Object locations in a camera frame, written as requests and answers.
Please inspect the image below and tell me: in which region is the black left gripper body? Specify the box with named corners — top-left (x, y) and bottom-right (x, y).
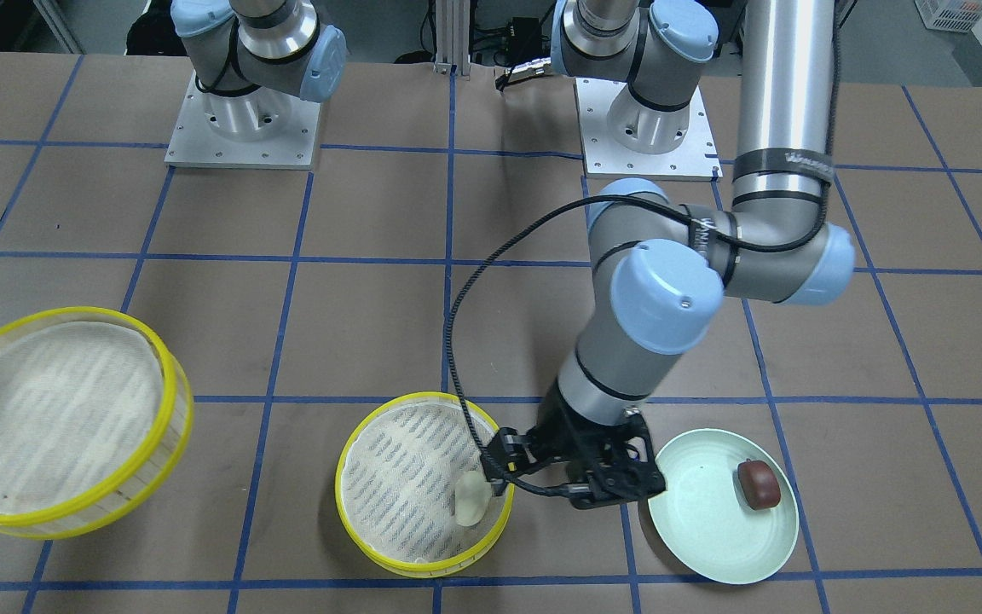
top-left (534, 409), bottom-right (667, 510)

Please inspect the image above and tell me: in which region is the white steamed bun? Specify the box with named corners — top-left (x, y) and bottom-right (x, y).
top-left (453, 471), bottom-right (494, 528)

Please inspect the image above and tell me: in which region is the brown steamed bun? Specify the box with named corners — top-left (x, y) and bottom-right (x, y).
top-left (736, 460), bottom-right (781, 512)

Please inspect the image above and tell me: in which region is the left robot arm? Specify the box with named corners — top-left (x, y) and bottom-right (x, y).
top-left (477, 1), bottom-right (854, 509)

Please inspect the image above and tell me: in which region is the yellow steamer tier centre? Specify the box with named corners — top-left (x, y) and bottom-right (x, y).
top-left (334, 391), bottom-right (514, 578)

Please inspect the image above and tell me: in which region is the light green plate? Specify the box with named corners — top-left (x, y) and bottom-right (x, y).
top-left (647, 428), bottom-right (800, 584)

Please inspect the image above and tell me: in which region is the black electronics box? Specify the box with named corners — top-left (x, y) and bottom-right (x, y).
top-left (504, 16), bottom-right (543, 65)

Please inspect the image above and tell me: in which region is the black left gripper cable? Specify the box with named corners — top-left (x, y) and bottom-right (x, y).
top-left (445, 194), bottom-right (826, 499)

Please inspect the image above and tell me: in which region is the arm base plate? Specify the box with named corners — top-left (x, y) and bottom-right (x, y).
top-left (164, 74), bottom-right (324, 171)
top-left (575, 78), bottom-right (724, 182)

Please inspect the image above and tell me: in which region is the aluminium frame post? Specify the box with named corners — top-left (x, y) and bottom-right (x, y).
top-left (433, 0), bottom-right (472, 80)

